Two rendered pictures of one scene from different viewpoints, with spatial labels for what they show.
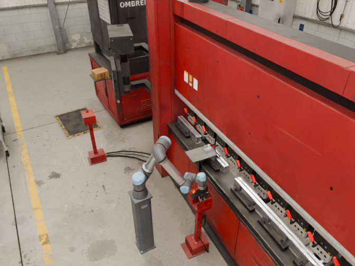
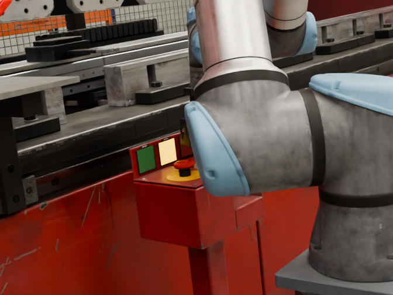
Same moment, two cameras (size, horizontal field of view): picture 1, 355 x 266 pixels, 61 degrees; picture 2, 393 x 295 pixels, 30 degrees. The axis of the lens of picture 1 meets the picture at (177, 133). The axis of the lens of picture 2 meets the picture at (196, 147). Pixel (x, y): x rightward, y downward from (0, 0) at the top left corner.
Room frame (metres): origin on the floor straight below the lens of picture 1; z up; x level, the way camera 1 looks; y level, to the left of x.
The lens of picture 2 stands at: (2.57, 1.06, 1.13)
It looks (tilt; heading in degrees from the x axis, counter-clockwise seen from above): 13 degrees down; 246
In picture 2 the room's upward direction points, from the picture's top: 6 degrees counter-clockwise
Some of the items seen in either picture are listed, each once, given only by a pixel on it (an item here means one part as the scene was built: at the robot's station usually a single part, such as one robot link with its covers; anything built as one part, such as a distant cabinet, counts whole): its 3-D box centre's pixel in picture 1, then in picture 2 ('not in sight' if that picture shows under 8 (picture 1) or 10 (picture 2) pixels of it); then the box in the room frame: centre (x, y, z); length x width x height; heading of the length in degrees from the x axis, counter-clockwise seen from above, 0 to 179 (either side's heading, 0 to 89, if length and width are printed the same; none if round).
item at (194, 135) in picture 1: (188, 129); not in sight; (2.93, -0.13, 0.92); 0.50 x 0.06 x 0.10; 25
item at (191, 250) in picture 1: (194, 244); not in sight; (2.00, -0.18, 0.06); 0.25 x 0.20 x 0.12; 115
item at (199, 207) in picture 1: (199, 197); (198, 184); (2.01, -0.21, 0.75); 0.20 x 0.16 x 0.18; 25
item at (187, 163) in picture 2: not in sight; (184, 170); (2.05, -0.18, 0.79); 0.04 x 0.04 x 0.04
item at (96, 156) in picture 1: (92, 136); not in sight; (3.52, 1.21, 0.41); 0.25 x 0.20 x 0.83; 115
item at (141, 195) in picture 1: (139, 190); (368, 220); (2.04, 0.36, 0.82); 0.15 x 0.15 x 0.10
